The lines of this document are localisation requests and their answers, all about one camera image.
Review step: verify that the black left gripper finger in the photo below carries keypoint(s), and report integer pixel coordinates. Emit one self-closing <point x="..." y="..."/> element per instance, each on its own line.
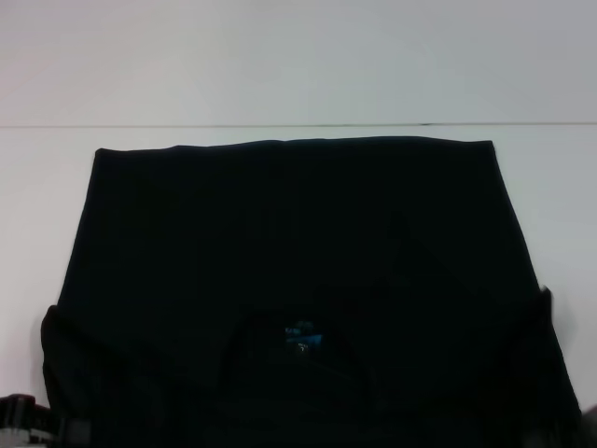
<point x="70" y="431"/>
<point x="16" y="405"/>

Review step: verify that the black shirt with FREE print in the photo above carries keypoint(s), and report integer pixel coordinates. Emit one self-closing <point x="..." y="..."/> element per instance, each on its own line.
<point x="303" y="256"/>

